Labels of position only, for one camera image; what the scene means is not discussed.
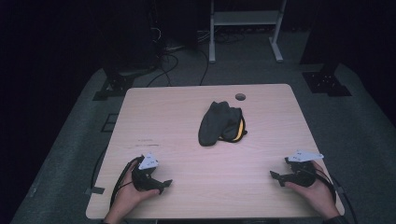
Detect black floor cables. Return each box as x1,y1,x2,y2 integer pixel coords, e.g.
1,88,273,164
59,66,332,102
146,27,210,88

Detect black and yellow towel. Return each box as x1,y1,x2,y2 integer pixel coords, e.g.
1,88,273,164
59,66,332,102
197,100,248,147

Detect black cable along table edge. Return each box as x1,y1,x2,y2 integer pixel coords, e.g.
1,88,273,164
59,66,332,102
330,175,360,224
90,145,109,190

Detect person's left hand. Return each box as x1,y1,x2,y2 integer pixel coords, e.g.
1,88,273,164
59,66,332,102
109,160,161,218

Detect black stand with angled feet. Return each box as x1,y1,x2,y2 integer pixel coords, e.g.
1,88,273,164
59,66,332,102
92,60,158,102

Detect hand-held gripper black cable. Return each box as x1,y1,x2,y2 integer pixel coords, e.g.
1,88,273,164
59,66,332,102
312,168,338,203
109,156,145,208

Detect person's right hand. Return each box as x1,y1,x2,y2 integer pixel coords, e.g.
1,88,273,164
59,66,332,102
284,161,341,219

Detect right hand-held gripper black cable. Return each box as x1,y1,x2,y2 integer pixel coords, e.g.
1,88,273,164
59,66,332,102
312,168,338,203

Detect white metal desk frame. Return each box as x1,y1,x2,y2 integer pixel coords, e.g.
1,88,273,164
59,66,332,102
208,0,288,64

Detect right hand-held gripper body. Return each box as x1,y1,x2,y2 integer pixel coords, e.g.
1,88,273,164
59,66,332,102
280,149,325,189

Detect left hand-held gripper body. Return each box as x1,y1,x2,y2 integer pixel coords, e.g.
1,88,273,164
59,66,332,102
131,151,166,192

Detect left hand-held gripper black cable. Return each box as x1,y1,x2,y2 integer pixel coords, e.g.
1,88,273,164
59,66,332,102
109,156,145,208

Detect black stand with flat base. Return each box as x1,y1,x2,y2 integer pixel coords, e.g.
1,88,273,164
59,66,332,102
301,60,353,98

